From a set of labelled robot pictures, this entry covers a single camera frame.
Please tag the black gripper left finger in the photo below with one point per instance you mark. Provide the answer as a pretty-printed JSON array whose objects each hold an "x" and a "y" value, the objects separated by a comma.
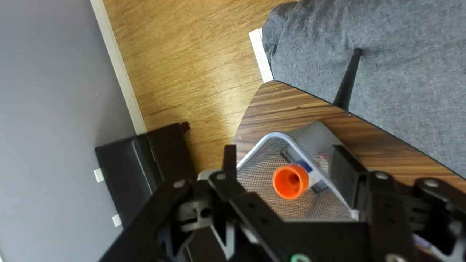
[{"x": 230, "y": 162}]

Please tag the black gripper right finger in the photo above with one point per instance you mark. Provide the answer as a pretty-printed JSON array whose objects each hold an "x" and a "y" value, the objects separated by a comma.
[{"x": 350, "y": 172}]

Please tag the glue stick with orange cap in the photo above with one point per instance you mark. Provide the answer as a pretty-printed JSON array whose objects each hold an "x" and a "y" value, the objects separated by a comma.
[{"x": 291, "y": 182}]

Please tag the silver mesh pen holder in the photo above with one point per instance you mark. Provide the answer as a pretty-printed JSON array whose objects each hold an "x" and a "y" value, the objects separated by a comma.
[{"x": 272, "y": 153}]

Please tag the black leather box cabinet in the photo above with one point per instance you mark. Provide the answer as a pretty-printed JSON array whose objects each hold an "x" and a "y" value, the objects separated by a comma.
[{"x": 141, "y": 169}]

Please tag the black tapered table leg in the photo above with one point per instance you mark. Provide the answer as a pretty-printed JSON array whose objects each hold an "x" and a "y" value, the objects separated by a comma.
[{"x": 349, "y": 80}]

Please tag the white flat strip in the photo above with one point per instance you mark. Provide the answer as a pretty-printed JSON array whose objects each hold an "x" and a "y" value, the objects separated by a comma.
[{"x": 262, "y": 56}]

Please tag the dark grey carpet rug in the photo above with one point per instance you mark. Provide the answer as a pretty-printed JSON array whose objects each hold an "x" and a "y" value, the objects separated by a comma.
[{"x": 398, "y": 59}]

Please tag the small white tab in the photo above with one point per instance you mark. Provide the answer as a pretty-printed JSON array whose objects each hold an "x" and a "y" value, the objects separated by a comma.
[
  {"x": 117, "y": 220},
  {"x": 98, "y": 175}
]

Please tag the white baseboard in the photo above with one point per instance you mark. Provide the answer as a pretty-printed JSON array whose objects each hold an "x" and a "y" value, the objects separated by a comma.
[{"x": 119, "y": 67}]

